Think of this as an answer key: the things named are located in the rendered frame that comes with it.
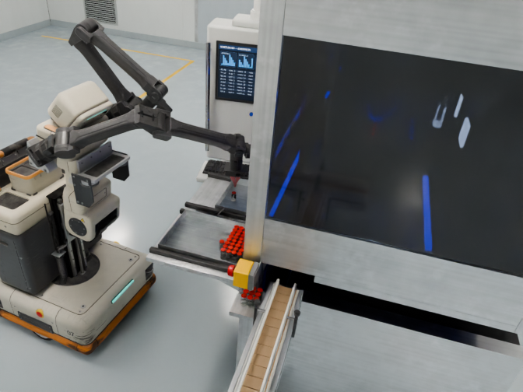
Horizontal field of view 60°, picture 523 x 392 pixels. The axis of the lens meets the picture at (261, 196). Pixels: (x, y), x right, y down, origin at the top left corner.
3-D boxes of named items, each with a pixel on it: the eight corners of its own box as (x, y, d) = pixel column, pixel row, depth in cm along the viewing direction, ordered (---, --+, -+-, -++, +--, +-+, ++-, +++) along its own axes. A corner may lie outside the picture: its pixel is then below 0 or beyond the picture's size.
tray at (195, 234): (257, 232, 195) (258, 226, 193) (238, 271, 174) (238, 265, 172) (185, 215, 201) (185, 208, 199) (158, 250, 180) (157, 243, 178)
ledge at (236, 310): (276, 299, 166) (276, 295, 165) (267, 325, 155) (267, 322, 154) (240, 289, 169) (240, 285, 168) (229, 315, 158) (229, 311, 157)
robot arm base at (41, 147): (47, 138, 183) (24, 149, 174) (57, 131, 179) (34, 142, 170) (60, 155, 186) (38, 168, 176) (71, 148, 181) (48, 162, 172)
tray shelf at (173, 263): (300, 195, 225) (300, 192, 224) (262, 291, 169) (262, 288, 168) (211, 176, 235) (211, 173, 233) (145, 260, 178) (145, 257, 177)
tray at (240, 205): (299, 197, 220) (300, 191, 218) (286, 227, 199) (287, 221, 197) (233, 183, 227) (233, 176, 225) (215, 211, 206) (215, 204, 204)
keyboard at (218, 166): (277, 170, 255) (277, 166, 253) (274, 183, 243) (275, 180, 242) (208, 161, 258) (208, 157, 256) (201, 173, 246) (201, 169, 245)
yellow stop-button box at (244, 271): (257, 277, 161) (259, 262, 157) (252, 291, 155) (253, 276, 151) (237, 272, 162) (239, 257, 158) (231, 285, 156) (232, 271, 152)
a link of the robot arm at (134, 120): (145, 96, 159) (146, 120, 155) (167, 112, 171) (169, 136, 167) (50, 130, 174) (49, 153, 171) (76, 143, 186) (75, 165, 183)
